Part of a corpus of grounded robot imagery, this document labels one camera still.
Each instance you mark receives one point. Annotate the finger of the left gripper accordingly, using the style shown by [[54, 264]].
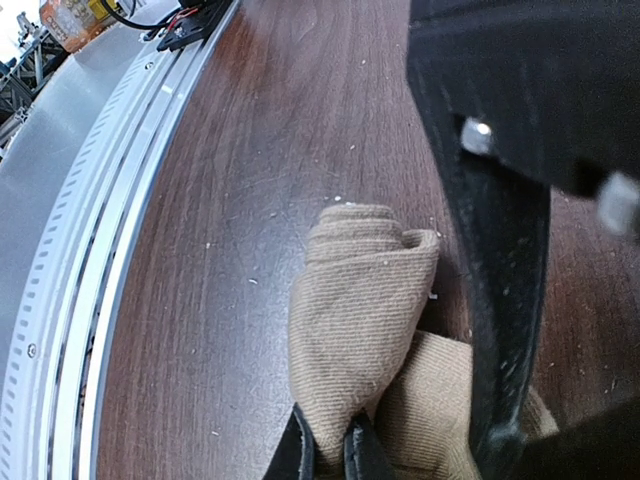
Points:
[[481, 137]]

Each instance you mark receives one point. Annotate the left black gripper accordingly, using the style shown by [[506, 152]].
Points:
[[557, 82]]

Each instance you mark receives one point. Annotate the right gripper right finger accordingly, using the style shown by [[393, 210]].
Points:
[[364, 456]]

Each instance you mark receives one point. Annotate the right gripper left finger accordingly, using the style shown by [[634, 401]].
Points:
[[294, 457]]

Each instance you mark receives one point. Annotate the tan brown ribbed sock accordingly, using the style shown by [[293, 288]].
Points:
[[354, 347]]

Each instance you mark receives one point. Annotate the front aluminium rail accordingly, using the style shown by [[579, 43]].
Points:
[[75, 186]]

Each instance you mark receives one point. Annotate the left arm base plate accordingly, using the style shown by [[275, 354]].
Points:
[[190, 22]]

